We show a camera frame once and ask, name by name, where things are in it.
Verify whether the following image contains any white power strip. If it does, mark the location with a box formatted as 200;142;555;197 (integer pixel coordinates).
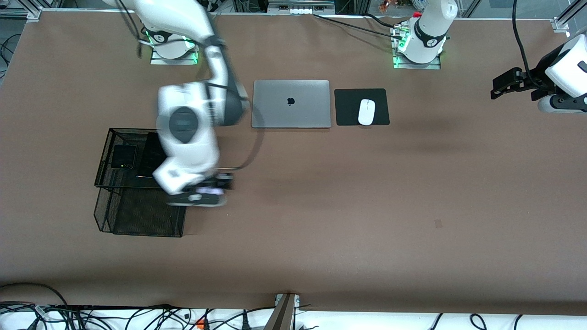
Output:
267;1;336;15

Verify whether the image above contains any grey closed laptop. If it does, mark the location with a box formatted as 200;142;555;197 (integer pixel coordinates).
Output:
251;80;331;129

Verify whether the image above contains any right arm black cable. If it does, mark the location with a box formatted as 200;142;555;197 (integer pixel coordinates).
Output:
117;0;266;171

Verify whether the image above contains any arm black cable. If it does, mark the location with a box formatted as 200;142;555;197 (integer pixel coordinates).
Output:
512;0;544;90
117;0;266;171

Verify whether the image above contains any black cable across table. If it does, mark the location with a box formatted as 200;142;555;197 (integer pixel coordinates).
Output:
313;13;404;38

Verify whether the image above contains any small black flip phone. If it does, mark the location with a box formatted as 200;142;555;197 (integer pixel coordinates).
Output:
111;144;138;171

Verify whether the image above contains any thin black curved cable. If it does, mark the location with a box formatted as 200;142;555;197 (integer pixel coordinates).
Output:
202;306;277;330

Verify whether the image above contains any white computer mouse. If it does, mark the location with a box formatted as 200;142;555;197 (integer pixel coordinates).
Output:
358;99;376;126

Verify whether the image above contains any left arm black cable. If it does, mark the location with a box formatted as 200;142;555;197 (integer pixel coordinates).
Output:
512;0;544;90

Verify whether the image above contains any long black smartphone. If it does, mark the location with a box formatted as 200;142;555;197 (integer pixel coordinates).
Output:
136;131;166;178

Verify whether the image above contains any thick black arched cable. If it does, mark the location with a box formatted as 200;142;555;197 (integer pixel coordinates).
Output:
0;282;69;308

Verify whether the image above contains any grey metal camera mount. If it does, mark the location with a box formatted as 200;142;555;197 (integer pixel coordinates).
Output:
264;293;301;330

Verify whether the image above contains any black mouse pad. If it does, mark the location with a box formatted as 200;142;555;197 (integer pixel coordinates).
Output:
334;88;390;126

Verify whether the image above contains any black mesh two-tier basket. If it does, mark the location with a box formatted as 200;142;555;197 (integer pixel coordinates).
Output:
94;128;197;238

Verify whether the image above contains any aluminium frame corner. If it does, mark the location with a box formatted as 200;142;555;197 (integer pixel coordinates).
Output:
552;0;587;33

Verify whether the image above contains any pink white flip phone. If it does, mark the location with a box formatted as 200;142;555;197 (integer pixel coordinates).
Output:
195;183;226;196

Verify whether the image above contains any aluminium frame bar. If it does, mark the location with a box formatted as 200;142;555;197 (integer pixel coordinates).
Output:
0;7;43;21

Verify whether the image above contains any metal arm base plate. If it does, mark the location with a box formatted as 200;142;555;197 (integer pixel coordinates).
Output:
150;32;199;66
392;23;442;70

